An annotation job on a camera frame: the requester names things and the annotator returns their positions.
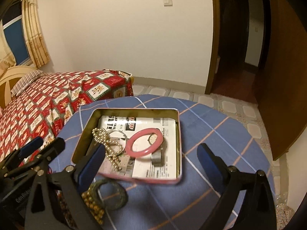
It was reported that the striped pillow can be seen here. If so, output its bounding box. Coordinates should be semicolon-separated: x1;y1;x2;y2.
11;70;45;97

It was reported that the red patchwork bedspread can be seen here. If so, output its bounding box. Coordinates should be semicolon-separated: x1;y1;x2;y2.
1;70;133;159

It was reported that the brown door frame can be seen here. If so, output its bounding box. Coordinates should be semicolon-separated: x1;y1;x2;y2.
205;0;220;94

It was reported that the window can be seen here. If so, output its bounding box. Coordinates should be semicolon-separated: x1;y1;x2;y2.
2;0;32;65

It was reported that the pink metal tin box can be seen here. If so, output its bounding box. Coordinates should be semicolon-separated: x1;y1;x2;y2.
71;108;182;184

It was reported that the clutter pile on floor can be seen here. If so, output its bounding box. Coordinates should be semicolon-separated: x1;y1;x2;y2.
276;203;295;230

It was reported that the cream wooden headboard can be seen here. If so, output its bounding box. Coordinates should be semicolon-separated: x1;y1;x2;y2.
0;65;37;109

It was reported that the beige patterned curtain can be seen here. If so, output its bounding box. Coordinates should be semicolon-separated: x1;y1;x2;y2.
21;0;50;68

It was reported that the brown wooden door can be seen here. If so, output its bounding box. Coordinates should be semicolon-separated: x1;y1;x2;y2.
256;0;306;160

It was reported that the white wall switch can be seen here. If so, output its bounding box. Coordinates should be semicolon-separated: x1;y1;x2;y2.
163;0;173;6

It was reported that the thin silver bangle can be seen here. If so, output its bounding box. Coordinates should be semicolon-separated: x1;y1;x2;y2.
106;129;127;156

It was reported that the pink bangle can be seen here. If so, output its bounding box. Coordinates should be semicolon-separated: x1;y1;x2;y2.
125;128;163;158

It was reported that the blue plaid tablecloth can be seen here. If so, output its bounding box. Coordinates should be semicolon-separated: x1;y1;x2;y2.
50;94;271;229

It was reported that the gold pearl necklace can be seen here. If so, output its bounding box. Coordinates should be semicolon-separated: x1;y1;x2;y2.
81;188;106;225

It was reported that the green jade bangle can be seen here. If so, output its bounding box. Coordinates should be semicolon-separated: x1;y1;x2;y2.
89;178;128;211

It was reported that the beige left curtain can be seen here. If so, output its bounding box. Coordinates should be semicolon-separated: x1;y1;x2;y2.
0;21;17;77

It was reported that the printed paper in tin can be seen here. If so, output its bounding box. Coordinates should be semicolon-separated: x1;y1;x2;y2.
97;115;178;180

